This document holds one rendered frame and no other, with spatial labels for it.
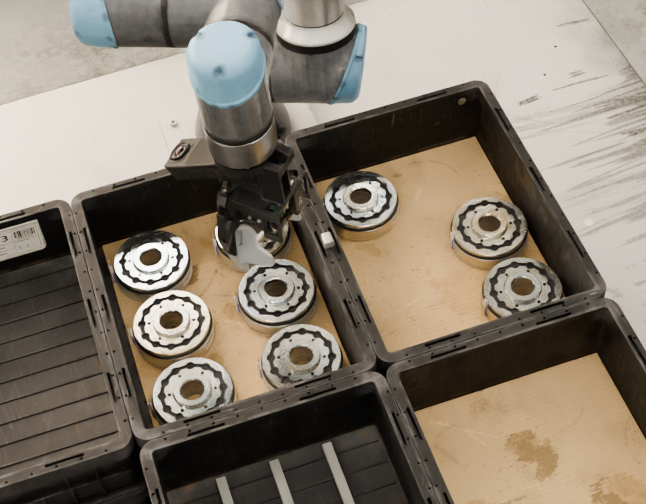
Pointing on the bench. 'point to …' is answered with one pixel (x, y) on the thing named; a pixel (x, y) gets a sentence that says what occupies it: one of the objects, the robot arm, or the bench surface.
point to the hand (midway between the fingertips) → (251, 243)
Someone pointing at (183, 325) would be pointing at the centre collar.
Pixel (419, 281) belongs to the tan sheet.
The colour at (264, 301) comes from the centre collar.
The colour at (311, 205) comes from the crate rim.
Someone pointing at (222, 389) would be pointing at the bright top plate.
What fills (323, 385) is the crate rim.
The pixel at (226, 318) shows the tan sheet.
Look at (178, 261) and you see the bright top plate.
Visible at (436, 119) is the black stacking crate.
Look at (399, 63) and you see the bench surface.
